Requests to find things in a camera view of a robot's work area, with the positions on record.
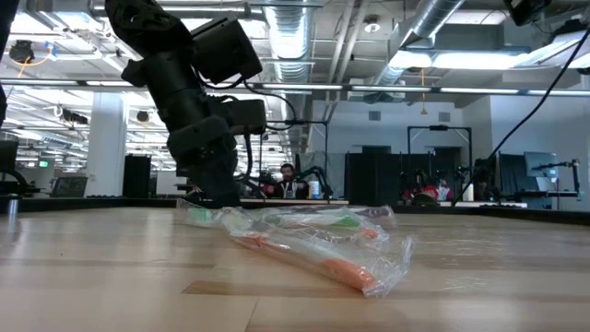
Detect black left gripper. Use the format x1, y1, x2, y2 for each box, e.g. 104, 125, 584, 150
166, 98, 268, 209

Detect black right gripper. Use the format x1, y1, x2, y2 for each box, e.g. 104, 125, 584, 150
503, 0, 555, 28

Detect white green-tipped toothbrush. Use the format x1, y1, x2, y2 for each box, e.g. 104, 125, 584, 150
177, 198, 365, 231

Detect person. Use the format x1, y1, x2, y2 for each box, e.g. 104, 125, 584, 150
403, 170, 455, 207
265, 162, 311, 200

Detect black cabinet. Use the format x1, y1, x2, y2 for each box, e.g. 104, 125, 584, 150
122, 154, 152, 198

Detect white round column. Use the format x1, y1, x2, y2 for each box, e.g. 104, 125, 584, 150
85, 91, 129, 198

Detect grey blue monitor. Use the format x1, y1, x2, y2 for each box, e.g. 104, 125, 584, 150
524, 150, 559, 193

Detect long ceiling light bar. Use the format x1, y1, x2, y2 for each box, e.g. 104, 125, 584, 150
0, 78, 590, 97

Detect orange wrapped toothbrush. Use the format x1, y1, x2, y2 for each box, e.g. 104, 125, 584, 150
257, 223, 391, 245
228, 229, 414, 299

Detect black computer monitor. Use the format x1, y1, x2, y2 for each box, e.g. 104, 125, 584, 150
473, 154, 526, 195
0, 139, 19, 175

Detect black boom stand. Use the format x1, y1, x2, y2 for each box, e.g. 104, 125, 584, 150
529, 158, 583, 200

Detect smooth silver ventilation duct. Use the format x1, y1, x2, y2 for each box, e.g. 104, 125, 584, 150
375, 0, 466, 87

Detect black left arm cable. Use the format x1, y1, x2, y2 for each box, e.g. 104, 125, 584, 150
197, 76, 299, 181

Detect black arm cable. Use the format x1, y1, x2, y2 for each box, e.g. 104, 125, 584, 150
197, 76, 299, 181
453, 28, 590, 207

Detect black gantry frame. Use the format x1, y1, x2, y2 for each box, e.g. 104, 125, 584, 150
265, 119, 329, 195
407, 124, 474, 185

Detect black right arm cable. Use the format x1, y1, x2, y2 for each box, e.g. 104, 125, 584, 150
453, 28, 590, 207

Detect black aluminium table frame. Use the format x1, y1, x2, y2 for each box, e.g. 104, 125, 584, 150
0, 193, 590, 227

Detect yellow hanging cord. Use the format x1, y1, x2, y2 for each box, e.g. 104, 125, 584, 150
419, 68, 429, 116

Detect black partition wall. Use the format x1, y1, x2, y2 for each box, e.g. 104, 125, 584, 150
344, 146, 462, 207

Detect ribbed silver ventilation duct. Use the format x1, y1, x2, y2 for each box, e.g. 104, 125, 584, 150
263, 0, 315, 148

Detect black ceiling camera yellow cable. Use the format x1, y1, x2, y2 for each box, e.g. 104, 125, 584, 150
8, 39, 36, 65

